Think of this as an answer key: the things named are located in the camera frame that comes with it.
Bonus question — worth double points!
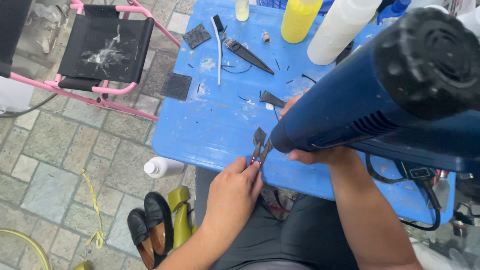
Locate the person's left hand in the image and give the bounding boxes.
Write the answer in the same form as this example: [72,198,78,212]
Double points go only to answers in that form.
[205,156,264,230]

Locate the person's right hand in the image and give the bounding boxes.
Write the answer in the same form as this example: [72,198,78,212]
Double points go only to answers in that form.
[279,89,359,166]

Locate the red-handled small pliers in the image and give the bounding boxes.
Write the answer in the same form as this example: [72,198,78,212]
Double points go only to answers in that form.
[249,138,275,168]

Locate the blue heat gun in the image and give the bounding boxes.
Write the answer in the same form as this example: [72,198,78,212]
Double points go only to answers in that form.
[269,7,480,174]

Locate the small black leather scrap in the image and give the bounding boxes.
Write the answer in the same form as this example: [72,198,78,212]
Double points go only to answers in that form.
[253,127,268,147]

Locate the white bottle with cap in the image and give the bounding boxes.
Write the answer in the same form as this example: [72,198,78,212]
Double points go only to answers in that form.
[143,156,185,179]

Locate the person's dark trousers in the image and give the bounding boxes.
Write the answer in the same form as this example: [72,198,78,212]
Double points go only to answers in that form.
[194,167,360,270]

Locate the blue plastic table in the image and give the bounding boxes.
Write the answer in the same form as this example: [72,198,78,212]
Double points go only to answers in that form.
[151,0,457,226]

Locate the black leather offcut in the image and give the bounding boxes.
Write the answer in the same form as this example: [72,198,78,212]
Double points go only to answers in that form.
[258,90,287,109]

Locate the black flat shoe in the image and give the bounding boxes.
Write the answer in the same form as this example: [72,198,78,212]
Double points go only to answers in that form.
[144,191,175,256]
[127,208,158,270]

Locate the black square rubber patch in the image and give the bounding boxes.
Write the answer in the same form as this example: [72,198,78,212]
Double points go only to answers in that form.
[182,23,212,50]
[160,72,193,102]

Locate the large white plastic bottle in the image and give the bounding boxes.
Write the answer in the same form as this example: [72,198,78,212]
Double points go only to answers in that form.
[307,0,383,66]

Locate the yellow measuring tape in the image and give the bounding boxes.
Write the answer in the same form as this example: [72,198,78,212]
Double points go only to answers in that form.
[81,169,105,251]

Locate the yellow plastic bottle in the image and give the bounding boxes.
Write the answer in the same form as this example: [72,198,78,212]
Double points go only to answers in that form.
[280,0,323,44]

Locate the white toothbrush black bristles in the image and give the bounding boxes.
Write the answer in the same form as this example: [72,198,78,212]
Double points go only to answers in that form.
[210,14,225,86]

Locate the blue bottle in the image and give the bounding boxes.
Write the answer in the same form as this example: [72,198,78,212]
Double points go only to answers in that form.
[376,0,412,25]

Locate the small pale yellow bottle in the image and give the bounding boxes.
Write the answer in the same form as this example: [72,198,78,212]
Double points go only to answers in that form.
[235,0,250,22]

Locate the pink folding chair black fabric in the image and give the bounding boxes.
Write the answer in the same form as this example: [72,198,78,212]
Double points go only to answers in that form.
[9,0,182,122]

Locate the white cloth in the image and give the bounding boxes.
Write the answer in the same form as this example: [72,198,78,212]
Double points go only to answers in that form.
[0,75,35,115]

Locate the black fabric panel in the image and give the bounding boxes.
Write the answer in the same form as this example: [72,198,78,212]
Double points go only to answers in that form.
[0,0,33,79]

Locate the thin black cord offcut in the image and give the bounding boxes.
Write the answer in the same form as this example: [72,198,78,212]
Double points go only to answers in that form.
[221,63,253,74]

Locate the black power cable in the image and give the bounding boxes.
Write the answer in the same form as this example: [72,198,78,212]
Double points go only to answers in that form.
[365,153,442,232]

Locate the grey hose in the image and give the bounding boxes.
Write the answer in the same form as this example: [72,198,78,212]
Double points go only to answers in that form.
[0,92,59,119]

